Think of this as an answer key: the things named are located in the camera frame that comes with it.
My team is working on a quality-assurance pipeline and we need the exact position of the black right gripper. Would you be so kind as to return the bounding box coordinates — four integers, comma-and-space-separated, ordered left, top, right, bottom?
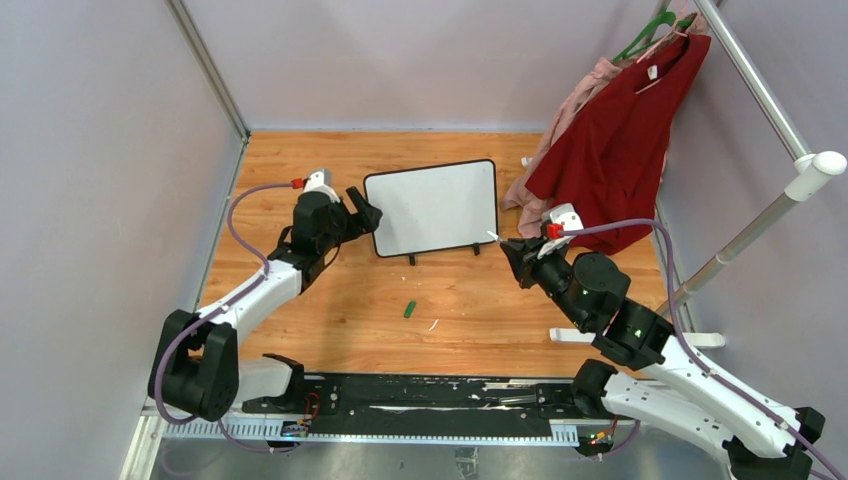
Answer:
501, 234, 591, 330

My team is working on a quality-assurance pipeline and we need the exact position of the green marker cap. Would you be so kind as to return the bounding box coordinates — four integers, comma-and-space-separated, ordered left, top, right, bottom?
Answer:
403, 300, 417, 319

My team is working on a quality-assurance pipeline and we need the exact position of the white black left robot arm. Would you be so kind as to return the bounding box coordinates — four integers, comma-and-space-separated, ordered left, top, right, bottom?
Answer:
148, 187, 383, 425

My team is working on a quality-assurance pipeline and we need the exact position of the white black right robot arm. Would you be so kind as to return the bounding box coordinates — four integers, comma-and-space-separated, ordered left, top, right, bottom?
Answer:
499, 238, 824, 479

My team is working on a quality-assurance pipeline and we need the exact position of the red shirt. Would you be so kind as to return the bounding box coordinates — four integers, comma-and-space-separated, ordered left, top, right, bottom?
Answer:
525, 33, 711, 227

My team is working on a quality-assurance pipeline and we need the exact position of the pink garment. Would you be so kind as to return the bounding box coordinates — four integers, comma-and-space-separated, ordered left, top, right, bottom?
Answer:
501, 12, 708, 238

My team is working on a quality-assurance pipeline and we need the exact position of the green clothes hanger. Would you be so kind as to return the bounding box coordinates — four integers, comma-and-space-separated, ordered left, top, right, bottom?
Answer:
611, 10, 695, 63

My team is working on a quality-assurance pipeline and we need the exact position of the metal clothes rack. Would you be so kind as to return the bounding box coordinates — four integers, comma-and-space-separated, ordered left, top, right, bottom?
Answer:
549, 0, 848, 351

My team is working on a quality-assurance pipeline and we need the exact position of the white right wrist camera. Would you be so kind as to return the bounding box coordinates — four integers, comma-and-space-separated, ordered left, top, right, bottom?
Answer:
536, 203, 584, 260

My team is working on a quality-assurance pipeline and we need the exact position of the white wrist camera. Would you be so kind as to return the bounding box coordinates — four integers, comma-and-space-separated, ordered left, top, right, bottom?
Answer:
536, 203, 584, 260
302, 168, 341, 203

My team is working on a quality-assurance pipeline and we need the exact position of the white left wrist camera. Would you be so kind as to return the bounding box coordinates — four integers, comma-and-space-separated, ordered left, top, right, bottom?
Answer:
302, 168, 341, 203

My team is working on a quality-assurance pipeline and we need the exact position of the white whiteboard black frame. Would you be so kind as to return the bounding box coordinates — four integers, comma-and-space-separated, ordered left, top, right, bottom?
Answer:
363, 159, 499, 265

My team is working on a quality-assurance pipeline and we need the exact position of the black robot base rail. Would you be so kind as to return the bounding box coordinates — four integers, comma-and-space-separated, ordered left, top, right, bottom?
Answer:
142, 370, 747, 458

